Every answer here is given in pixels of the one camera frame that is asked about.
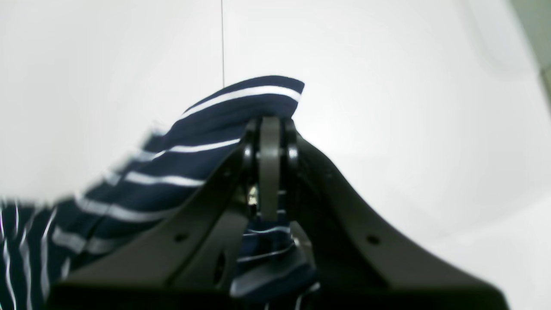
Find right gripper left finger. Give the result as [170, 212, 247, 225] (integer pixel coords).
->
[45, 120, 260, 310]

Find navy white striped t-shirt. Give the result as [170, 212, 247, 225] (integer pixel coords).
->
[0, 76, 305, 310]

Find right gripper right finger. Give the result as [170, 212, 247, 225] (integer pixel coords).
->
[282, 119, 508, 310]

